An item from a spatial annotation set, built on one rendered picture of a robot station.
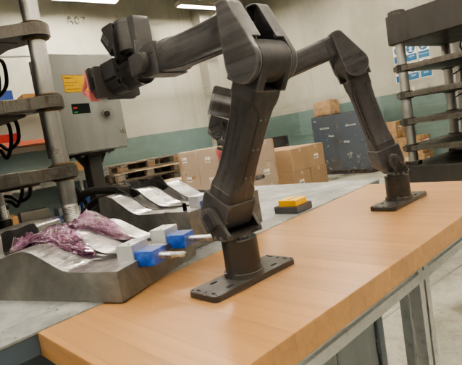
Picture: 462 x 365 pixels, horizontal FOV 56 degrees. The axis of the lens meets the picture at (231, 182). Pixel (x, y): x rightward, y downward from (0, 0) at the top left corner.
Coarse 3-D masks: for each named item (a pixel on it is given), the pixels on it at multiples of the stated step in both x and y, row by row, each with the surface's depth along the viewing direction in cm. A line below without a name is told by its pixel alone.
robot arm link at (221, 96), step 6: (216, 90) 109; (222, 90) 109; (228, 90) 109; (216, 96) 108; (222, 96) 109; (228, 96) 109; (210, 102) 108; (216, 102) 108; (222, 102) 108; (228, 102) 108; (210, 108) 108; (216, 108) 108; (222, 108) 108; (228, 108) 108; (216, 114) 110; (222, 114) 109; (228, 114) 109
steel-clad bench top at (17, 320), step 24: (264, 192) 176; (288, 192) 166; (312, 192) 157; (336, 192) 148; (264, 216) 128; (288, 216) 122; (0, 312) 79; (24, 312) 77; (48, 312) 75; (72, 312) 73; (0, 336) 68; (24, 336) 66
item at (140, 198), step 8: (128, 184) 132; (136, 184) 134; (144, 184) 134; (152, 184) 134; (160, 184) 136; (120, 192) 126; (136, 192) 127; (168, 192) 132; (176, 192) 132; (136, 200) 122; (144, 200) 124; (184, 200) 129; (152, 208) 121; (160, 208) 121; (168, 208) 118; (176, 208) 111
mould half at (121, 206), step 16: (144, 192) 128; (160, 192) 130; (192, 192) 134; (256, 192) 119; (112, 208) 121; (128, 208) 118; (144, 208) 119; (192, 208) 105; (256, 208) 119; (144, 224) 113; (160, 224) 109; (192, 224) 101; (208, 240) 105
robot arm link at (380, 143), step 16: (336, 64) 114; (352, 80) 110; (368, 80) 110; (352, 96) 113; (368, 96) 111; (368, 112) 112; (368, 128) 113; (384, 128) 112; (368, 144) 116; (384, 144) 112; (384, 160) 112
